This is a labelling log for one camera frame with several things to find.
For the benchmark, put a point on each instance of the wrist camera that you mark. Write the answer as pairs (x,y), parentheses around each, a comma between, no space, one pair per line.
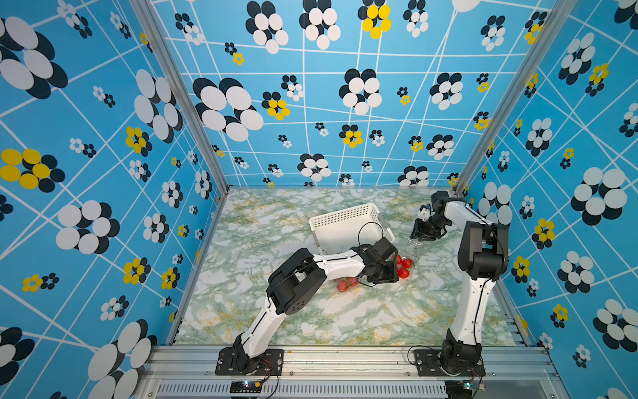
(425,212)
(385,249)

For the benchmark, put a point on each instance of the right aluminium corner post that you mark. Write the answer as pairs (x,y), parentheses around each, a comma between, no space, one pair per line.
(557,17)

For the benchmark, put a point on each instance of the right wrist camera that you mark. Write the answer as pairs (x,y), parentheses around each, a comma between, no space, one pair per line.
(425,212)

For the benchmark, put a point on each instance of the red strawberry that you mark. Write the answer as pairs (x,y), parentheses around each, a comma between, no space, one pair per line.
(343,286)

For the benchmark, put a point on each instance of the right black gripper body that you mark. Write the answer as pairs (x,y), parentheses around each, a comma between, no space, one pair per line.
(429,229)

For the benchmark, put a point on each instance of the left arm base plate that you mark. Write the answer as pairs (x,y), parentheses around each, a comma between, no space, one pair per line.
(235,362)

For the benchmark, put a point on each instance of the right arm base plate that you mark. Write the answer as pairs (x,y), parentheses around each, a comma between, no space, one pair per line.
(431,363)

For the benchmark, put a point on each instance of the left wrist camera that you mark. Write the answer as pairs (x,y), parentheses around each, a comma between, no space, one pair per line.
(385,249)

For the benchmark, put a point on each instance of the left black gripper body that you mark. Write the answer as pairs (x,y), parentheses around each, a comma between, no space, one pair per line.
(385,272)

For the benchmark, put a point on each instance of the white perforated plastic basket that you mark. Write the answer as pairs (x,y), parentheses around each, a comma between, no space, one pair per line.
(338,231)

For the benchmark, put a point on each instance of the aluminium front frame rail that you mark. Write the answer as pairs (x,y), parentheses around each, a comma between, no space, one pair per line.
(348,372)

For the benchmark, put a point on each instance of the left aluminium corner post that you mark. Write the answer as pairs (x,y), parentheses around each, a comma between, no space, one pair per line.
(151,27)

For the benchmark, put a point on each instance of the circuit board right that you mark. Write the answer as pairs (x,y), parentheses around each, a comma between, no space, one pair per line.
(463,390)

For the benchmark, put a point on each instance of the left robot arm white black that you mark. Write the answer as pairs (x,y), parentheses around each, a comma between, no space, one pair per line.
(292,286)

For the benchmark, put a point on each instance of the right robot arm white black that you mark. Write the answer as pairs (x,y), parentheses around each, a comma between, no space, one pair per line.
(482,257)

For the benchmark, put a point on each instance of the aluminium corner post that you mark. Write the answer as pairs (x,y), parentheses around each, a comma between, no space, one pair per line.
(151,27)
(557,17)

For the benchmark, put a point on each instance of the green circuit board left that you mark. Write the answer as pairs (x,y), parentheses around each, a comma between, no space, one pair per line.
(246,387)

